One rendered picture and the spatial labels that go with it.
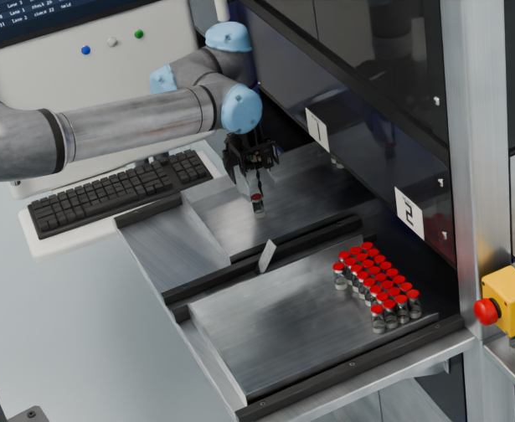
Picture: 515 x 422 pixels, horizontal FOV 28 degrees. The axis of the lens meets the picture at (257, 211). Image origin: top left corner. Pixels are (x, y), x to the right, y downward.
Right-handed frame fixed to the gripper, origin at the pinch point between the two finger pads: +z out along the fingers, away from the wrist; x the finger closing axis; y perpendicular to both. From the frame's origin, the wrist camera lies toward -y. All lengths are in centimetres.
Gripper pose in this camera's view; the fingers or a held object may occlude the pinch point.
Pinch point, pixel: (254, 191)
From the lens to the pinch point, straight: 201.7
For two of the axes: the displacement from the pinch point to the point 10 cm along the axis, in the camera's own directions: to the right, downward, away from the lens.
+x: 9.0, -3.5, 2.5
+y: 4.0, 4.7, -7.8
